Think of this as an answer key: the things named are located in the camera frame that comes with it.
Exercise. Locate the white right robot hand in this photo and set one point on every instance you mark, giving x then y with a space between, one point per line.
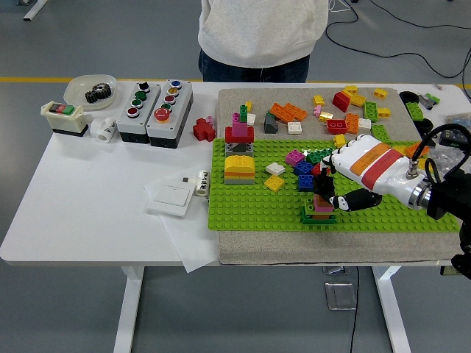
371 165

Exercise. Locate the black toy brick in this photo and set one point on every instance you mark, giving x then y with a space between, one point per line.
324 185

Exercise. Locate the lime green long brick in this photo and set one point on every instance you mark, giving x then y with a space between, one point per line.
380 132
371 111
415 110

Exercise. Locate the small yellow brick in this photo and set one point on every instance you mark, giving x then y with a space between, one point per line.
350 89
318 100
383 112
380 93
249 106
339 140

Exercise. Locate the small white brick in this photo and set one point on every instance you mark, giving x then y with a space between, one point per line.
364 123
251 118

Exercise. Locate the orange long brick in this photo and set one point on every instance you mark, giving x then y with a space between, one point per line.
281 113
415 149
297 111
352 124

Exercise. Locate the red two-stud brick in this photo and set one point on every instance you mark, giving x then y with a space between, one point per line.
336 127

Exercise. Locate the red square brick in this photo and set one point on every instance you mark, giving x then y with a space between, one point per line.
316 170

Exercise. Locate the dark green long brick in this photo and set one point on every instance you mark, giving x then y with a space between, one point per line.
316 157

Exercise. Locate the brown-orange square brick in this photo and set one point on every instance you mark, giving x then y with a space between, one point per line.
318 200

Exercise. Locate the pink flat brick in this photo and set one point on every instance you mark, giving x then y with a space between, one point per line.
322 208

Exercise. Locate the yellow-orange brick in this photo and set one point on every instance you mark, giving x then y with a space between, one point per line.
357 100

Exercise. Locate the blue square brick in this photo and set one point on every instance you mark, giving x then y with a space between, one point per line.
303 168
305 183

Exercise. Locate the orange flat brick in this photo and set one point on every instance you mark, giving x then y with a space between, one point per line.
320 216

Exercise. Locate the small pink brick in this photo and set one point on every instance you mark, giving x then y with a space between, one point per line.
317 111
235 117

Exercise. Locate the magenta square brick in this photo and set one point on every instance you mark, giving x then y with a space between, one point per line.
294 158

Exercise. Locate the dark green plate brick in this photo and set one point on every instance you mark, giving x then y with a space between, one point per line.
307 220

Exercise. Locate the white square brick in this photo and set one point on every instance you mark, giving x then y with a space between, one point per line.
275 168

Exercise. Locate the yellow flat square brick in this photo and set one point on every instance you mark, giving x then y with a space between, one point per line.
274 183

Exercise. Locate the dark grey slope brick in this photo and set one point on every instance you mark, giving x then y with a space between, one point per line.
271 125

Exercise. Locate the green studded baseplate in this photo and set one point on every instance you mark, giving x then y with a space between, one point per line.
257 206

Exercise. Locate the yellow domed brick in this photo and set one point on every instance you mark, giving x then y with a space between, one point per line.
239 162

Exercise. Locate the orange plate brick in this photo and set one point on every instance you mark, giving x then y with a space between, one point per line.
239 173

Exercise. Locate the light grey brick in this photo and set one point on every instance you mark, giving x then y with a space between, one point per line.
239 180

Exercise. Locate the tall pink brick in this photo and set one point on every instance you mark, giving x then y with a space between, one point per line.
240 128

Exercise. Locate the small green brick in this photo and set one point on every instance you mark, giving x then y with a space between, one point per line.
243 112

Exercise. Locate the grey arch brick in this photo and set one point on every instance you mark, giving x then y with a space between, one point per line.
229 148

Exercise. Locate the wide red brick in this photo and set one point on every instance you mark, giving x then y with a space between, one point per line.
230 135

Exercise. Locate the red cross-shaped brick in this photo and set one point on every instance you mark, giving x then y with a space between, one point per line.
203 129

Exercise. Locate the yellow square tile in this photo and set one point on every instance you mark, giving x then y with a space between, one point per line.
423 162

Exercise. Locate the clear plastic bag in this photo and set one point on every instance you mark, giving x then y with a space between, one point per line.
447 156

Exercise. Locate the white square tile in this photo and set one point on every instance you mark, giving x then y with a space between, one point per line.
294 127

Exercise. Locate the grey and green clip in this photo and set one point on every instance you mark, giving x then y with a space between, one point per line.
428 100

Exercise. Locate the black electronic device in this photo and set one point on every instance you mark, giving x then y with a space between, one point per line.
454 138

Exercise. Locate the bag of blue parts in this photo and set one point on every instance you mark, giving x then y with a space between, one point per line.
460 120

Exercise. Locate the metal floor socket plate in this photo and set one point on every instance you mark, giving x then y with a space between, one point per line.
340 296

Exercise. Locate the grey-brown mat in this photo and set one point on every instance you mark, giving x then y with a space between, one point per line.
239 99

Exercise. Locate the white table leg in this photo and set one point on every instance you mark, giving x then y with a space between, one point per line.
391 312
129 312

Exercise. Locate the white printed cylinder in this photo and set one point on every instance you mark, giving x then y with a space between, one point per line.
202 184

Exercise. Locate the person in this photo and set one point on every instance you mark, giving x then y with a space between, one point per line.
257 29

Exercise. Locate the white paper sheet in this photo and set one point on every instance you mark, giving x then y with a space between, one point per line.
191 242

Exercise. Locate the grey emergency-stop control box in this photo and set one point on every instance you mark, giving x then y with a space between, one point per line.
162 130

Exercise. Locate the grey four-button control box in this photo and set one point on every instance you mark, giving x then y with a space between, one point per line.
136 128

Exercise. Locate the white pipe tee fitting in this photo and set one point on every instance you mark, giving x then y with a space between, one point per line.
105 130

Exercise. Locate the black metal gear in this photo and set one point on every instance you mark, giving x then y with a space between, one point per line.
98 93

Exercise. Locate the translucent white bowl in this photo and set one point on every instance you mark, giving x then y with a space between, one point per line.
77 88

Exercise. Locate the white table foot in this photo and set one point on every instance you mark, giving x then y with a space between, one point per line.
35 9

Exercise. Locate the metal under-table bracket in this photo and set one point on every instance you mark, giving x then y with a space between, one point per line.
335 270

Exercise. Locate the white wall switch plate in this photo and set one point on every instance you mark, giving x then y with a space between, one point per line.
171 196

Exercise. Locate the cream red-green switch box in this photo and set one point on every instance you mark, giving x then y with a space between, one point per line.
64 121

